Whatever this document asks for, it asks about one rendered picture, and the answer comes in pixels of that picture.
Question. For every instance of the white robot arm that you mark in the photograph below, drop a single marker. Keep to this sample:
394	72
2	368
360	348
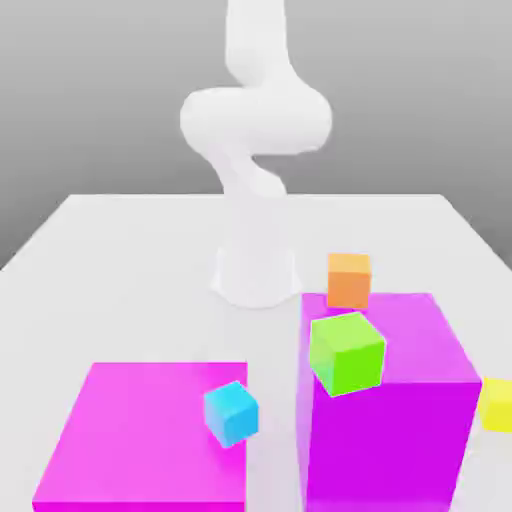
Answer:
256	120

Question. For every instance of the small orange cube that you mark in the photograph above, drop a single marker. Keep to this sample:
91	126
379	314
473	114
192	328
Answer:
348	282

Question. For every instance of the small green cube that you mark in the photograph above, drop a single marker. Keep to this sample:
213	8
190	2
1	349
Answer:
348	356

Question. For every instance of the small blue cube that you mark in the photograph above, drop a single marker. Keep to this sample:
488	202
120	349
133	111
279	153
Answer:
234	414

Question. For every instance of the small yellow cube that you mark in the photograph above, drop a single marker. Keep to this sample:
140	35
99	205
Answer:
498	404

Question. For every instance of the large pink box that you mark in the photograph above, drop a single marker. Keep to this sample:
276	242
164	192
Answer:
140	432

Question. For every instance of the large purple box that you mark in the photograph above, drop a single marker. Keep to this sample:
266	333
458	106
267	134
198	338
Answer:
400	440

